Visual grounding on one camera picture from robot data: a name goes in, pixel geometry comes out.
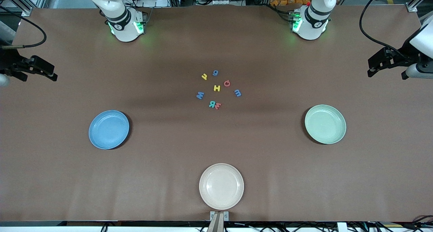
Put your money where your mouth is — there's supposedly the aluminium frame profile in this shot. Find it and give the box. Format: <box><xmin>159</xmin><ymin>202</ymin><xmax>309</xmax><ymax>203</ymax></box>
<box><xmin>7</xmin><ymin>0</ymin><xmax>44</xmax><ymax>17</ymax></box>
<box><xmin>407</xmin><ymin>0</ymin><xmax>433</xmax><ymax>13</ymax></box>

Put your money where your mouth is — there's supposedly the green plate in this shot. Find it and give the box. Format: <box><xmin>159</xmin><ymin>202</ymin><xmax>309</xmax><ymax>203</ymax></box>
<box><xmin>304</xmin><ymin>105</ymin><xmax>347</xmax><ymax>145</ymax></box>

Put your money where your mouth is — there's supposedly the blue plate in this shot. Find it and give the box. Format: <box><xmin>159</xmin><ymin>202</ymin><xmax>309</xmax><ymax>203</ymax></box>
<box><xmin>89</xmin><ymin>110</ymin><xmax>130</xmax><ymax>150</ymax></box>

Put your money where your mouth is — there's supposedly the beige plate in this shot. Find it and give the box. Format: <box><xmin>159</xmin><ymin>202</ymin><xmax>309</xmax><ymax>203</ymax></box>
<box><xmin>199</xmin><ymin>163</ymin><xmax>244</xmax><ymax>211</ymax></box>

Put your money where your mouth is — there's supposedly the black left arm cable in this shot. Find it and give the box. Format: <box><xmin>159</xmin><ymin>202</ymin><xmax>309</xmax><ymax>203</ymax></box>
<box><xmin>359</xmin><ymin>0</ymin><xmax>406</xmax><ymax>55</ymax></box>

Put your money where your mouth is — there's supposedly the grey metal camera mount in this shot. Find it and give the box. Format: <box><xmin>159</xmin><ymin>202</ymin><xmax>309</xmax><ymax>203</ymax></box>
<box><xmin>210</xmin><ymin>211</ymin><xmax>229</xmax><ymax>232</ymax></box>

